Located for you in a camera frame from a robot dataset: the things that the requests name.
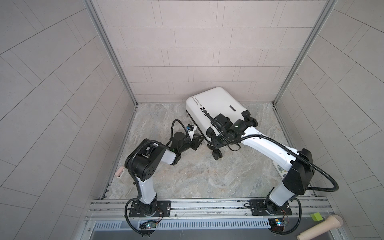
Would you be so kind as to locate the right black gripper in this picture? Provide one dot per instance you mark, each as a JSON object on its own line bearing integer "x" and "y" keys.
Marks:
{"x": 213, "y": 137}

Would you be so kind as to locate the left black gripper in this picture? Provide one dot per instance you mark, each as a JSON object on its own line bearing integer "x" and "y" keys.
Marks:
{"x": 193, "y": 142}

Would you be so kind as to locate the black white suitcase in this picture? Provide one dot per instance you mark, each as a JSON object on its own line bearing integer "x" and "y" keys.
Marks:
{"x": 214, "y": 102}

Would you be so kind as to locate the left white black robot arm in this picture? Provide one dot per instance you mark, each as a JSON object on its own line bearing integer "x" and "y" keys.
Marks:
{"x": 144, "y": 160}

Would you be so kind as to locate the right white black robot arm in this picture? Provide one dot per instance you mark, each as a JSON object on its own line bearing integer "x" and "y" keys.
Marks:
{"x": 299, "y": 173}

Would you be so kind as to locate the pink small device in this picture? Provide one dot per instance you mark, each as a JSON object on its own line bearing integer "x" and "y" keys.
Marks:
{"x": 120, "y": 171}

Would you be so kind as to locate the white remote control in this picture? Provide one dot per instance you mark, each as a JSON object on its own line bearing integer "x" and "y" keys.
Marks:
{"x": 280, "y": 170}

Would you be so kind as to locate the left circuit board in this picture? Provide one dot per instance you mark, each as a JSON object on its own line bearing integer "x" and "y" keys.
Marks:
{"x": 149, "y": 225}

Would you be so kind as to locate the circuit board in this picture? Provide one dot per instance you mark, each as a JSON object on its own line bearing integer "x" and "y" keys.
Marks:
{"x": 278, "y": 224}
{"x": 149, "y": 225}

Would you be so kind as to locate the right circuit board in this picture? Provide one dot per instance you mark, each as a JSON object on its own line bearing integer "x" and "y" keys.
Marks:
{"x": 278, "y": 224}

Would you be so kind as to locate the green sticky note block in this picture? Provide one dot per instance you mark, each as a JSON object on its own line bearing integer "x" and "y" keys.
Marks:
{"x": 316, "y": 217}

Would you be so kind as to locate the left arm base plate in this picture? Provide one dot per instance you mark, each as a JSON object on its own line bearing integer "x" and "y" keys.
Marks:
{"x": 155, "y": 209}

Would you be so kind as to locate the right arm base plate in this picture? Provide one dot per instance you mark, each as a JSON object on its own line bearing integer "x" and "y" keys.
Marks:
{"x": 259, "y": 208}

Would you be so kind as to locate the aluminium mounting rail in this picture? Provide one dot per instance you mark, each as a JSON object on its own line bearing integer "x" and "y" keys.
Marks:
{"x": 232, "y": 208}

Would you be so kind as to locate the beige wooden handle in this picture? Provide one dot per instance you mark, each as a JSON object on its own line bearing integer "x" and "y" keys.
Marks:
{"x": 332, "y": 222}

